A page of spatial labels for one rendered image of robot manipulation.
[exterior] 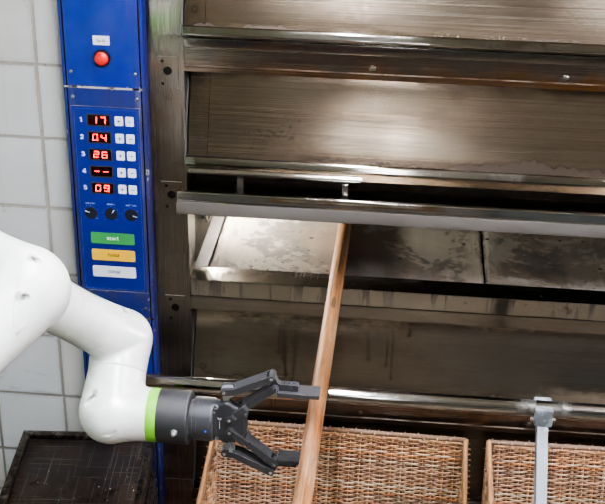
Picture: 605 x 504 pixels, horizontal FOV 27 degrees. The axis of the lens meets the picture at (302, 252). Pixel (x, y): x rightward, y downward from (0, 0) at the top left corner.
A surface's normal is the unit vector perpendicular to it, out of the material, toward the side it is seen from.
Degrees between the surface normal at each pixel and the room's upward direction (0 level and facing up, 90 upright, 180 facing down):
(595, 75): 90
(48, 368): 90
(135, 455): 0
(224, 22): 70
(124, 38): 90
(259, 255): 0
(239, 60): 90
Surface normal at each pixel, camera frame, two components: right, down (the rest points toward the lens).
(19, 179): -0.10, 0.46
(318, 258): 0.02, -0.89
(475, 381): -0.08, 0.12
